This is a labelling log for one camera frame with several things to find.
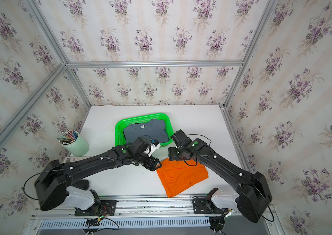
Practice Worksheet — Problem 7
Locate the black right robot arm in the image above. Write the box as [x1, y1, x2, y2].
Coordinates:
[169, 130, 272, 223]

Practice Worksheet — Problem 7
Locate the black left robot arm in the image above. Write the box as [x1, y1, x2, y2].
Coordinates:
[34, 137, 162, 214]

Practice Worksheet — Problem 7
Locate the black oval case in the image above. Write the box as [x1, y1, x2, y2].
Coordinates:
[72, 179, 90, 191]

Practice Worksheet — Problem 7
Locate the green plastic basket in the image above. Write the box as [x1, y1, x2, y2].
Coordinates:
[115, 113, 174, 147]

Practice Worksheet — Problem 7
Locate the pale green pencil cup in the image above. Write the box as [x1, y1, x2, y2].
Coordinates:
[61, 131, 90, 157]

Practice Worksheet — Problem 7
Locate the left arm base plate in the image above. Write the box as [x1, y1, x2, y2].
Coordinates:
[74, 190, 118, 216]

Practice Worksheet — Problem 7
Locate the orange t-shirt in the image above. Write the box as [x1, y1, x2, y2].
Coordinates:
[156, 159, 209, 198]

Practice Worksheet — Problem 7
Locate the aluminium front rail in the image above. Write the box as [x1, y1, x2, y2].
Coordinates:
[30, 195, 275, 220]

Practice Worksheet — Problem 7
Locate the grey t-shirt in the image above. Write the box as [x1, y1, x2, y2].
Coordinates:
[123, 119, 169, 144]

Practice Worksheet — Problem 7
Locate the coloured pencils bundle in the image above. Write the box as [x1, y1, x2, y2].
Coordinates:
[57, 130, 78, 145]

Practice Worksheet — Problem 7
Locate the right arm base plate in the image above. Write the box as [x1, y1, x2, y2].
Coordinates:
[191, 188, 238, 214]

